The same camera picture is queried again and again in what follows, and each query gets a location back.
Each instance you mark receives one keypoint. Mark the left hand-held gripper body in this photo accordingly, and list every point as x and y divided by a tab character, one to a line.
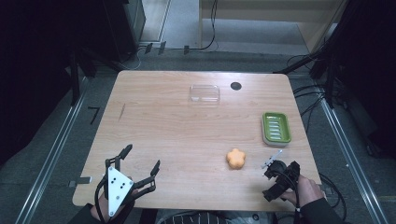
116	187

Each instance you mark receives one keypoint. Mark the person's right hand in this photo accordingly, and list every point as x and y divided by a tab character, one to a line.
306	190

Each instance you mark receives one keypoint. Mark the person's striped clothing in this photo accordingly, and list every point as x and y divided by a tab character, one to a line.
194	218

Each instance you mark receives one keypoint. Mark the black round table grommet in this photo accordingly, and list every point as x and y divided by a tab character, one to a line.
236	86

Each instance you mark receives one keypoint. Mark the dark cabinet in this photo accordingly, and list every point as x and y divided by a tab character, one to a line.
124	28

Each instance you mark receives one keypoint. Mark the orange flower-shaped soap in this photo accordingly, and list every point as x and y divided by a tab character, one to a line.
235	158

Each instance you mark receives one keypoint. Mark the clear plastic box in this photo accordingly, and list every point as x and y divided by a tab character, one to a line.
205	94

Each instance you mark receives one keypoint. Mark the metal floor rail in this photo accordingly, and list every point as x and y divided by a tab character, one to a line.
351	161
51	155

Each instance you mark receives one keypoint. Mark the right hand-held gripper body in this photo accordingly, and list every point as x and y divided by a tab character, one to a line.
281	177

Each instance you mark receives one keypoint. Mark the grey tape strip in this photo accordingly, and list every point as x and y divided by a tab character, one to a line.
80	180

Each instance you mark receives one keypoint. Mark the person's left hand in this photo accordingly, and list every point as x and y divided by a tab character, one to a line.
103	203

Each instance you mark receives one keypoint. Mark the green soap dish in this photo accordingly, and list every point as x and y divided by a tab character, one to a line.
276	128

